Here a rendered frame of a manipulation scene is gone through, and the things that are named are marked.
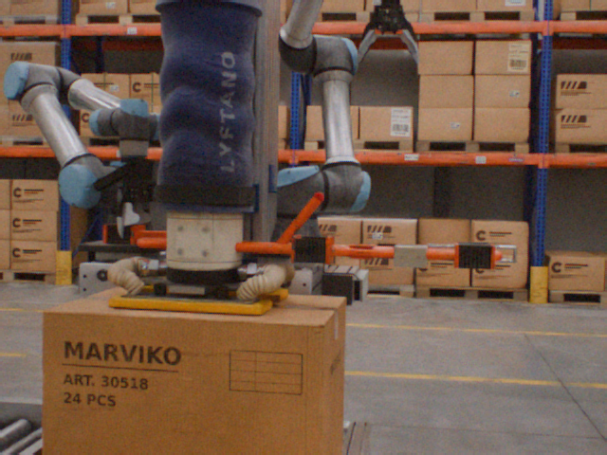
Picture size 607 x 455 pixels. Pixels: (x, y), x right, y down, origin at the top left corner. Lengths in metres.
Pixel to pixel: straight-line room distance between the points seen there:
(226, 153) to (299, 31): 0.66
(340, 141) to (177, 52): 0.71
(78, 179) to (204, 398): 0.81
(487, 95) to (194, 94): 7.32
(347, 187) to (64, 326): 0.91
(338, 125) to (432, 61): 6.64
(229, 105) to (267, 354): 0.54
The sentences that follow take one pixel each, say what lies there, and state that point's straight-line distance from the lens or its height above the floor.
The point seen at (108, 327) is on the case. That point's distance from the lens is 1.69.
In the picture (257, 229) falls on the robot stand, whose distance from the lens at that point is 2.39.
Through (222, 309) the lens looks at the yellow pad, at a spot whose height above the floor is 0.95.
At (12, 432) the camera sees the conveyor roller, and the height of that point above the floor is 0.54.
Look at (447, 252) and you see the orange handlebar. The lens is 1.70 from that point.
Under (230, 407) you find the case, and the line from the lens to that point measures 1.64.
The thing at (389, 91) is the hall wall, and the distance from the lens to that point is 10.18.
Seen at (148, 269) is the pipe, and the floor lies 1.02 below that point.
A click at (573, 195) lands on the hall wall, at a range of 10.29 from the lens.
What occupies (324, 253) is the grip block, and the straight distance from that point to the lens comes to 1.71.
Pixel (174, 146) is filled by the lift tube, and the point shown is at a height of 1.29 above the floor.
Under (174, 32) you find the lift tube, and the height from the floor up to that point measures 1.54.
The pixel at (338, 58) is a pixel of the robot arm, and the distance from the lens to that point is 2.37.
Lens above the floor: 1.22
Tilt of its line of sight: 3 degrees down
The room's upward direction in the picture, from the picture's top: 1 degrees clockwise
